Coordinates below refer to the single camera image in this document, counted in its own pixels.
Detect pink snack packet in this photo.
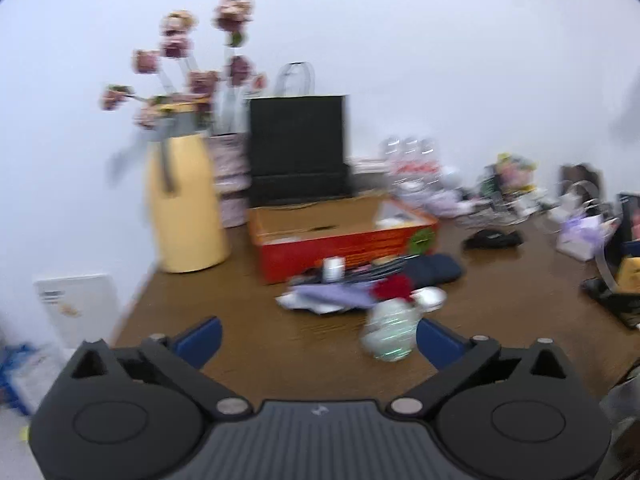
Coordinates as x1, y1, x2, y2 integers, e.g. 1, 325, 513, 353
496, 153, 537, 194

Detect brown leather bag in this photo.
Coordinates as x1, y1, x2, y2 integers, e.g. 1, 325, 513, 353
559, 164, 602, 205

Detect water bottle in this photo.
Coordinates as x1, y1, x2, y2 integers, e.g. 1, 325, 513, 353
382, 136, 404, 191
400, 138, 424, 193
420, 138, 442, 191

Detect water bottle middle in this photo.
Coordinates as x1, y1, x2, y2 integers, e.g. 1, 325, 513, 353
400, 138, 424, 193

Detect water bottle left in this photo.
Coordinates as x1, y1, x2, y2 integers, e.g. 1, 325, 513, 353
382, 136, 404, 191

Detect small white round lid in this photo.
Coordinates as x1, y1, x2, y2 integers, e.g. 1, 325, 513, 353
322, 257, 346, 283

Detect iridescent plastic bag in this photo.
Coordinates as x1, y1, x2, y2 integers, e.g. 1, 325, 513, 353
360, 298, 421, 362

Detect purple textured vase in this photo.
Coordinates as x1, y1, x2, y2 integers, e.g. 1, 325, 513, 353
207, 132, 250, 229

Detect yellow paper cup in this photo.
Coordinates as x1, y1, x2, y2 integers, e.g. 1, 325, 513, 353
617, 257, 640, 295

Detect pink dried rose bouquet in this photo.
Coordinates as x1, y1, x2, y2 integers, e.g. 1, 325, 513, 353
99, 0, 267, 133

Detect purple gift bag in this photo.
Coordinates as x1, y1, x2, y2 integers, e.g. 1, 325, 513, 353
555, 214, 620, 262

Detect purple scrunchie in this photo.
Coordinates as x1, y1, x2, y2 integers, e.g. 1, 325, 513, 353
424, 190, 473, 219

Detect blue white pamphlets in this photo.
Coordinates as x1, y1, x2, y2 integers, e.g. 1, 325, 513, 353
1, 344, 50, 417

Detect navy blue zip case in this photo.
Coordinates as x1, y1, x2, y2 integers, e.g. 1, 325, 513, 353
401, 254, 464, 288

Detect purple drawstring pouch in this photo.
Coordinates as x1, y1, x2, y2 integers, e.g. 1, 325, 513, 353
276, 283, 378, 315

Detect yellow thermos jug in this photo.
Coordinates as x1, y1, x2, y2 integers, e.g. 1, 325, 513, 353
146, 102, 230, 274

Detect red cardboard box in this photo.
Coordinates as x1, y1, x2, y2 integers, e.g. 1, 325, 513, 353
247, 195, 439, 284

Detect black paper shopping bag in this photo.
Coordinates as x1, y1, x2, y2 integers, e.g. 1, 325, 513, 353
246, 61, 354, 208

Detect water bottle right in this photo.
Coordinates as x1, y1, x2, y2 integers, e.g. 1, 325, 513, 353
420, 138, 442, 191

